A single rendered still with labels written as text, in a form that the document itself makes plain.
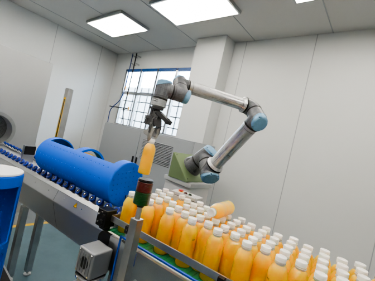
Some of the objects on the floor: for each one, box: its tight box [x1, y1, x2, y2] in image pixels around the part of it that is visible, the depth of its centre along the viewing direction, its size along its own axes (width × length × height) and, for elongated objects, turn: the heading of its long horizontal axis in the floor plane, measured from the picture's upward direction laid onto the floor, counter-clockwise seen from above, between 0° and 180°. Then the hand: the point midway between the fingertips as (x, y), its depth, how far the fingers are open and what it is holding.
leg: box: [7, 205, 29, 280], centre depth 198 cm, size 6×6×63 cm
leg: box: [23, 214, 44, 276], centre depth 209 cm, size 6×6×63 cm
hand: (152, 140), depth 144 cm, fingers closed on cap, 4 cm apart
